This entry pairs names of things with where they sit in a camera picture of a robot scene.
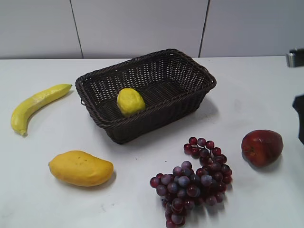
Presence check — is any red grape bunch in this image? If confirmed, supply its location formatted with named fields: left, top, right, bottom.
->
left=150, top=137, right=232, bottom=228

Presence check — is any red apple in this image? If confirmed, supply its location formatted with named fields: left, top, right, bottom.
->
left=241, top=130, right=284, bottom=168

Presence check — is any yellow lemon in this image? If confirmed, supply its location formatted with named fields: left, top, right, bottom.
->
left=116, top=88, right=146, bottom=117

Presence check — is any yellow mango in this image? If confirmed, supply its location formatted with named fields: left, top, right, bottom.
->
left=48, top=151, right=114, bottom=187

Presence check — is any dark woven wicker basket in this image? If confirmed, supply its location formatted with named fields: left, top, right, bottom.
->
left=75, top=49, right=217, bottom=144

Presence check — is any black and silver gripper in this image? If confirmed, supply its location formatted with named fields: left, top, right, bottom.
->
left=286, top=48, right=304, bottom=144

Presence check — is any yellow banana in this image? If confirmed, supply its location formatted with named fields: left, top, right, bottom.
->
left=11, top=84, right=72, bottom=136

